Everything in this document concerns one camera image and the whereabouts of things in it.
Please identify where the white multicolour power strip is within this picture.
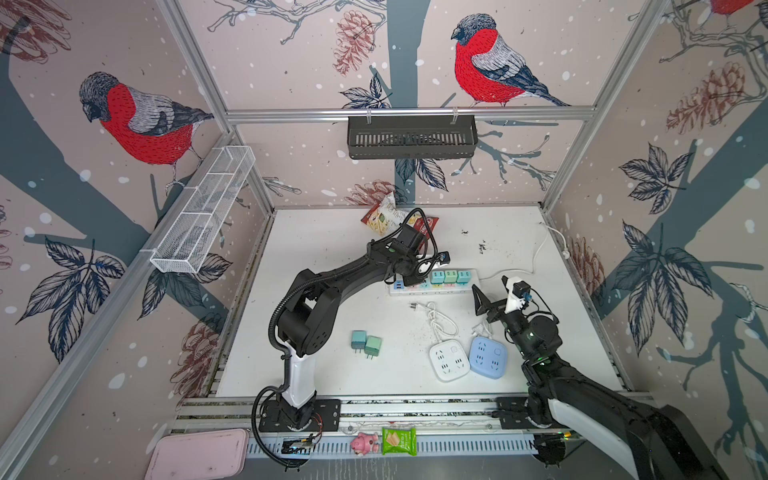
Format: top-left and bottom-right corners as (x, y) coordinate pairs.
(388, 269), (479, 296)

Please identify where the teal plug adapter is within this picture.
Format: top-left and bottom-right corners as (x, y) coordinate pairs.
(350, 330), (367, 353)
(430, 270), (444, 284)
(456, 270), (472, 284)

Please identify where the light green plug adapter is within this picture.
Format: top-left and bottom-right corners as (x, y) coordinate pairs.
(443, 270), (458, 284)

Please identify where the green plug adapter front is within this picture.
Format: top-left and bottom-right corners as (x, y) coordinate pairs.
(364, 335), (383, 359)

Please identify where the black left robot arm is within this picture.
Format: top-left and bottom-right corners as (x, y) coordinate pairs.
(252, 207), (447, 432)

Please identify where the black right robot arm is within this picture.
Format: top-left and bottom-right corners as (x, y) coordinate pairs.
(472, 277), (726, 479)

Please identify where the teal plug adapter front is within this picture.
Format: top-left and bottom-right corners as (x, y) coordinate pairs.
(350, 330), (367, 353)

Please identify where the blue square power socket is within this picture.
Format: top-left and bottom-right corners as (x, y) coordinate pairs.
(468, 336), (508, 380)

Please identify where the white square power socket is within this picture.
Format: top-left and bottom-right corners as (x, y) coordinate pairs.
(428, 339), (470, 382)

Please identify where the red white chips bag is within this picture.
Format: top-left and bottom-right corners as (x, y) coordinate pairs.
(361, 193), (426, 237)

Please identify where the green snack packet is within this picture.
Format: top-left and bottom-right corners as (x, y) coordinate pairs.
(381, 428), (418, 456)

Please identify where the pink toy pig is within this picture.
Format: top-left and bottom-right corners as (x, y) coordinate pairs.
(350, 432), (381, 456)

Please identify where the pink tray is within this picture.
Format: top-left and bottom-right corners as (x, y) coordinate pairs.
(145, 429), (249, 480)

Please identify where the power strip white cable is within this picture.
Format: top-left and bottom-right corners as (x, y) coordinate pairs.
(479, 221), (571, 280)

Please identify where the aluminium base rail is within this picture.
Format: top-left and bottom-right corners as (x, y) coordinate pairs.
(173, 392), (655, 460)

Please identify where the black hanging wire basket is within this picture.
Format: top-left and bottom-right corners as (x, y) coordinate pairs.
(347, 115), (478, 160)

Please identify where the white wire mesh shelf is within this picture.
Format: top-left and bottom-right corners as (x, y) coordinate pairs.
(150, 145), (255, 274)

